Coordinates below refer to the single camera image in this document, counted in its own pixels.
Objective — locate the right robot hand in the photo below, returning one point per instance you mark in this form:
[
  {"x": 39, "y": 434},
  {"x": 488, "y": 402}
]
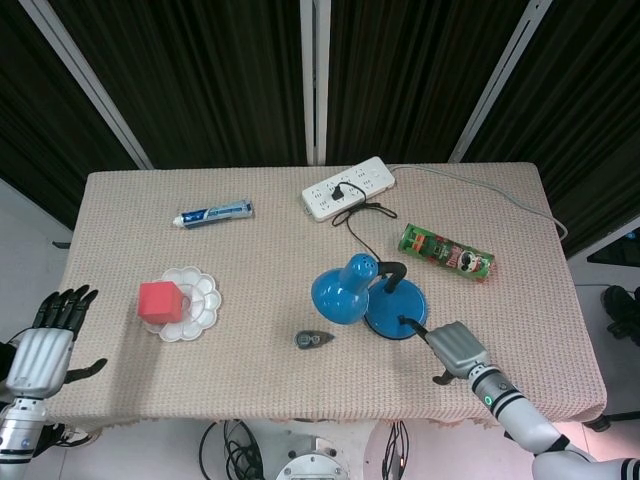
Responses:
[{"x": 457, "y": 347}]

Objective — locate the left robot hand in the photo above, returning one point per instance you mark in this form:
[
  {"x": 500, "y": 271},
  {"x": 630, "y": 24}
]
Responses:
[{"x": 41, "y": 355}]

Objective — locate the blue desk lamp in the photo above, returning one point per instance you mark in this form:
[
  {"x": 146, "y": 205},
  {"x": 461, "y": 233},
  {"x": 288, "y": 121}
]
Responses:
[{"x": 367, "y": 297}]

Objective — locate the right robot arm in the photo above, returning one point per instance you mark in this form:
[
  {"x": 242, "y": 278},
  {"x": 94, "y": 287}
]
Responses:
[{"x": 530, "y": 430}]

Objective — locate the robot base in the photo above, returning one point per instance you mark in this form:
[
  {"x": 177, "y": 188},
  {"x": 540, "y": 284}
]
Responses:
[{"x": 312, "y": 457}]

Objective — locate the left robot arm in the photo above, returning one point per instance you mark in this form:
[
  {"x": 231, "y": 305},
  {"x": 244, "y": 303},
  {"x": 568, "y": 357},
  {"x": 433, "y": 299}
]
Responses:
[{"x": 20, "y": 435}]

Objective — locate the green Pringles can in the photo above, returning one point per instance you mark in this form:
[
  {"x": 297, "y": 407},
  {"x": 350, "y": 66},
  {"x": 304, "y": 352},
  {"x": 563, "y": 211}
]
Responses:
[{"x": 447, "y": 253}]

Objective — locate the red cube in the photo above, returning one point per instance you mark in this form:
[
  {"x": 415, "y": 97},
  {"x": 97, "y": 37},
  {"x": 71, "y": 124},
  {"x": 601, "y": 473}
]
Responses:
[{"x": 160, "y": 301}]

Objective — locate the small grey key fob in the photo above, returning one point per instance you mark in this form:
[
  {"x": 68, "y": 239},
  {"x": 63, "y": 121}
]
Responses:
[{"x": 312, "y": 338}]

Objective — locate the beige woven tablecloth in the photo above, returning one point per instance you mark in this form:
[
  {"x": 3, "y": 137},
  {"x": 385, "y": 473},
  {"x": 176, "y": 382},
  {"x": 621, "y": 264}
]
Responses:
[{"x": 320, "y": 290}]

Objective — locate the white flower-shaped paint palette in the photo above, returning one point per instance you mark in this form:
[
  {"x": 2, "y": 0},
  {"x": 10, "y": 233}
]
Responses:
[{"x": 197, "y": 305}]

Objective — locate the black office chair base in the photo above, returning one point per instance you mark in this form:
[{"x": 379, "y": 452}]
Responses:
[{"x": 620, "y": 312}]

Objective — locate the white power strip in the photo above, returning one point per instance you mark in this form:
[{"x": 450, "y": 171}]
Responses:
[{"x": 347, "y": 189}]

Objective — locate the blue white toothpaste tube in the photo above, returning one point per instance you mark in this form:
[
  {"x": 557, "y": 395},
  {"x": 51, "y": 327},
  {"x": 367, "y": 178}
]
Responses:
[{"x": 215, "y": 212}]

